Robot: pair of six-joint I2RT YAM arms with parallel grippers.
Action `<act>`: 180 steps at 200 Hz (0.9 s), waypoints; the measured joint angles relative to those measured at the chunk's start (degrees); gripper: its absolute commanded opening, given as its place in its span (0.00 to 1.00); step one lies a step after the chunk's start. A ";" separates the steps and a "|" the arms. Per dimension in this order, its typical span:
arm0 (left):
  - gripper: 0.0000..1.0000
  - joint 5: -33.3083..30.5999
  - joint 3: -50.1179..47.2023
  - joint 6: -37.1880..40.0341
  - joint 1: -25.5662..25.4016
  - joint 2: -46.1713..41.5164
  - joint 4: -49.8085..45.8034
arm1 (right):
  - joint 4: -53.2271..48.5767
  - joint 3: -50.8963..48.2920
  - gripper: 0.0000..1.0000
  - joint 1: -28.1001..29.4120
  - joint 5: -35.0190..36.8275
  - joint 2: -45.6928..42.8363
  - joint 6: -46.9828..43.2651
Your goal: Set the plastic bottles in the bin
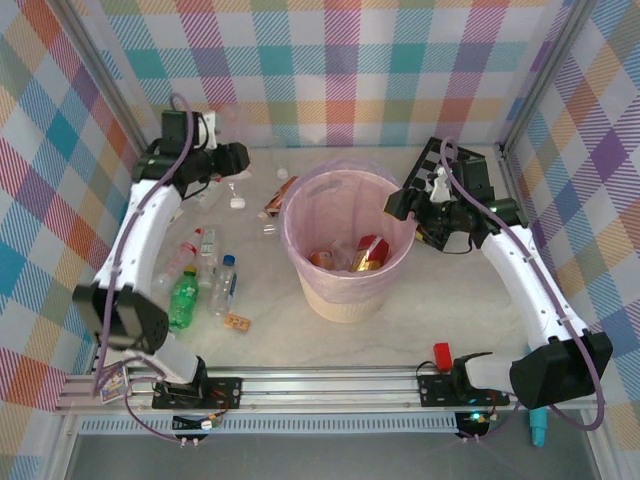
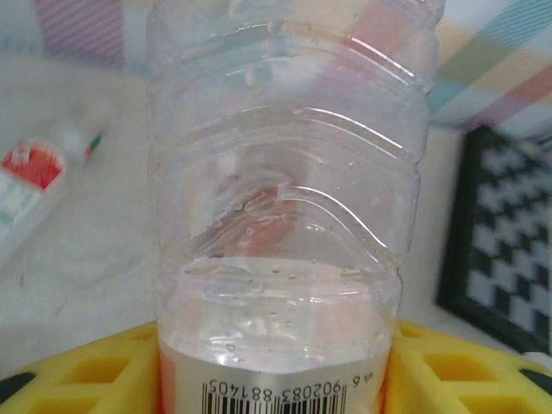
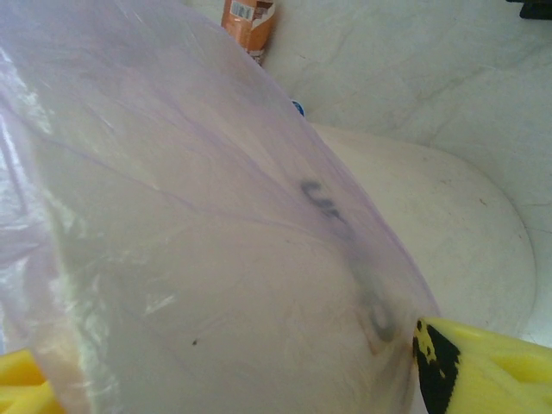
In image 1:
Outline small black controller board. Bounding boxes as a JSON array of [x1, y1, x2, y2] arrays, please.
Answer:
[[172, 413, 224, 435], [453, 409, 494, 440]]

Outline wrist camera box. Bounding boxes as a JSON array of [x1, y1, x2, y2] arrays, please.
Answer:
[[429, 167, 451, 204], [198, 111, 218, 150]]

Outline clear crushed plastic bottle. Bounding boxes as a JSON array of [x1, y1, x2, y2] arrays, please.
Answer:
[[330, 238, 362, 272]]

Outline white slotted cable duct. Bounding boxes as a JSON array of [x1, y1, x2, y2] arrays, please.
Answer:
[[79, 417, 459, 436]]

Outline aluminium frame post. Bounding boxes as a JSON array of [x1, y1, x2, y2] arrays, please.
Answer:
[[59, 0, 155, 169], [498, 0, 599, 159]]

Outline purple translucent bin liner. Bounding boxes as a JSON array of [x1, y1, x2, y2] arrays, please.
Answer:
[[280, 157, 417, 306]]

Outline clear bottle green print label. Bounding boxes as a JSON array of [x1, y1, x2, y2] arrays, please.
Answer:
[[198, 228, 220, 290]]

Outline cream plastic waste bin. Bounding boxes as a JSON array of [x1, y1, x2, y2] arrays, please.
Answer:
[[282, 158, 417, 326]]

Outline clear bottle blue cap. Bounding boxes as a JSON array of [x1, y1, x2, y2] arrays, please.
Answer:
[[208, 254, 239, 317]]

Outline green bottle yellow cap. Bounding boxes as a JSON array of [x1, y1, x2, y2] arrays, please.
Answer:
[[168, 264, 201, 332]]

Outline teal plastic tool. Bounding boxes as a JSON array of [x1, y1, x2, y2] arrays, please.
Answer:
[[524, 407, 549, 448]]

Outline gold red foil packet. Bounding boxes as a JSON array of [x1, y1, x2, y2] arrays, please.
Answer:
[[349, 234, 391, 274]]

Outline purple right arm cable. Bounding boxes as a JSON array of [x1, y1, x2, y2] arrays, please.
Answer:
[[439, 137, 607, 444]]

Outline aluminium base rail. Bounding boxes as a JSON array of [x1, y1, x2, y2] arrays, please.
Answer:
[[54, 367, 614, 414]]

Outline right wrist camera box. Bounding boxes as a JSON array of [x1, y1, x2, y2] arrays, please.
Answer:
[[429, 167, 451, 204]]

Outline small picture card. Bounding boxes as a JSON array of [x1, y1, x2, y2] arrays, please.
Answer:
[[98, 364, 126, 405]]

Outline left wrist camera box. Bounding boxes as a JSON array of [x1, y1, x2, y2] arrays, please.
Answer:
[[198, 111, 218, 150]]

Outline clear bottle red cap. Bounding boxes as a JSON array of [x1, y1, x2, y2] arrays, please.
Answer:
[[151, 227, 206, 297]]

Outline black grey chessboard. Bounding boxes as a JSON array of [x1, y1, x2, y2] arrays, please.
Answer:
[[402, 137, 489, 251]]

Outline red block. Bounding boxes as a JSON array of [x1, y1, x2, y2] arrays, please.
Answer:
[[432, 342, 454, 372]]

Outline small clear bottle white cap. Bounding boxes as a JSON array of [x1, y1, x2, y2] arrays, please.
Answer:
[[225, 180, 247, 210]]

